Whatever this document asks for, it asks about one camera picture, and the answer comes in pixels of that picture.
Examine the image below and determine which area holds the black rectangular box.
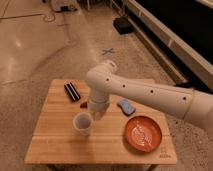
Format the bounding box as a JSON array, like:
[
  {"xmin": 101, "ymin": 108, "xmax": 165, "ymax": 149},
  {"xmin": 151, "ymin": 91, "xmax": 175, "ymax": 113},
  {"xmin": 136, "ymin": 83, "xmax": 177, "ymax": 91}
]
[{"xmin": 64, "ymin": 83, "xmax": 81, "ymax": 102}]

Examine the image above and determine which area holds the grey equipment base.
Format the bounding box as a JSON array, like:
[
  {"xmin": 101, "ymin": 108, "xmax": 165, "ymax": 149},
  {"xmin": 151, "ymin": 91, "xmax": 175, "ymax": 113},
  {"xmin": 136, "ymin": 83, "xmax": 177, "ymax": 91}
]
[{"xmin": 51, "ymin": 0, "xmax": 77, "ymax": 12}]

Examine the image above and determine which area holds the blue sponge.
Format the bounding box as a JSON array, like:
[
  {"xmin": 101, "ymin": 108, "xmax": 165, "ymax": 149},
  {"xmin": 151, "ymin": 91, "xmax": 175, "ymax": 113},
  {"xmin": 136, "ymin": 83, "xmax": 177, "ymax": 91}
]
[{"xmin": 117, "ymin": 99, "xmax": 136, "ymax": 116}]

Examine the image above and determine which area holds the red chili pepper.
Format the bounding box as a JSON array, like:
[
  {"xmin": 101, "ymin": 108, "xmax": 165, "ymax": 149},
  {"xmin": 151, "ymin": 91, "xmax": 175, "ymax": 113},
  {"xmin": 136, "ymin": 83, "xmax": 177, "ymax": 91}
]
[{"xmin": 80, "ymin": 102, "xmax": 88, "ymax": 108}]

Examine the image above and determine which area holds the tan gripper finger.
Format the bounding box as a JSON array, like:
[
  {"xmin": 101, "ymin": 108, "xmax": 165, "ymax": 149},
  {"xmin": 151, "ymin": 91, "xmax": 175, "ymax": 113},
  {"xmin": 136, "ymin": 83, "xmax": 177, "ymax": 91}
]
[{"xmin": 94, "ymin": 112, "xmax": 101, "ymax": 120}]

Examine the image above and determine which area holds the long wall bench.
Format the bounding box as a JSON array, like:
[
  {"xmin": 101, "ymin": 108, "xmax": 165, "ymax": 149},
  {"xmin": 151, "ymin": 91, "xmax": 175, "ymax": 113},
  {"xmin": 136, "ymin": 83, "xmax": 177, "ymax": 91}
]
[{"xmin": 109, "ymin": 0, "xmax": 213, "ymax": 93}]

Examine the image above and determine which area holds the wooden table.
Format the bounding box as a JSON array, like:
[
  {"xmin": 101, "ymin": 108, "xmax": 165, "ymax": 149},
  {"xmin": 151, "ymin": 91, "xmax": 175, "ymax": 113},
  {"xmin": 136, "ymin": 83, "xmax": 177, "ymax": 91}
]
[{"xmin": 25, "ymin": 79, "xmax": 177, "ymax": 165}]

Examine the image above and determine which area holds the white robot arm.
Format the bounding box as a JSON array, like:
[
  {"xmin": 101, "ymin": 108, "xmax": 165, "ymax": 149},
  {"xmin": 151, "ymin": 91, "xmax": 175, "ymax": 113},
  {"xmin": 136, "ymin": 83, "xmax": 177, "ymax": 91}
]
[{"xmin": 86, "ymin": 60, "xmax": 213, "ymax": 133}]

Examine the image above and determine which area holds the black floor object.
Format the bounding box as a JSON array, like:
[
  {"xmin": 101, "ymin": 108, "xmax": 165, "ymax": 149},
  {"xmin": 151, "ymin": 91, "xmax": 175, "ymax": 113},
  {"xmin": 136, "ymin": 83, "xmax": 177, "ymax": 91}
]
[{"xmin": 113, "ymin": 17, "xmax": 133, "ymax": 35}]

